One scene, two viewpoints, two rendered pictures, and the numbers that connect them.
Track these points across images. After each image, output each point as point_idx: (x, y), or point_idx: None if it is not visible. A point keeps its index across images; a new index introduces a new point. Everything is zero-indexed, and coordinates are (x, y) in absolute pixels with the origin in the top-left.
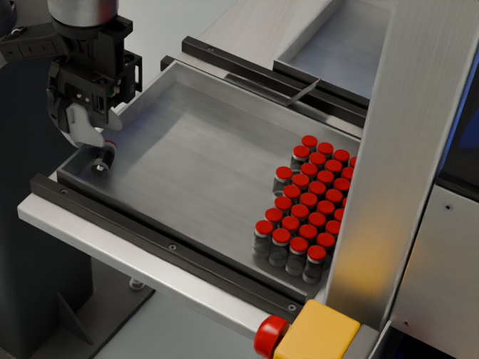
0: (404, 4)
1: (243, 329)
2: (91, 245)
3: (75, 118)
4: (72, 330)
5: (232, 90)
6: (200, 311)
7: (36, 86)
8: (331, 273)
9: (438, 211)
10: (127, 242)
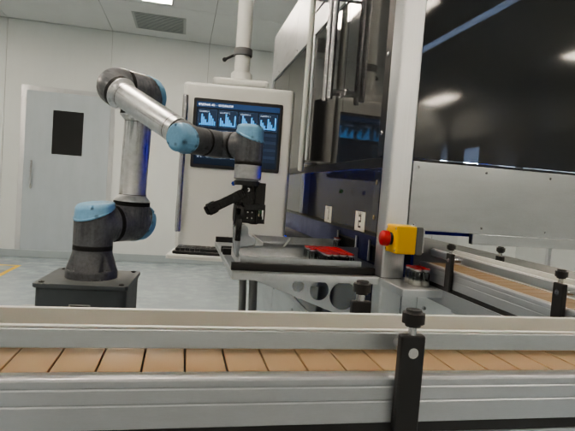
0: (399, 104)
1: (349, 279)
2: (275, 274)
3: (242, 233)
4: None
5: (261, 247)
6: (329, 281)
7: (132, 305)
8: (387, 216)
9: (416, 170)
10: (284, 272)
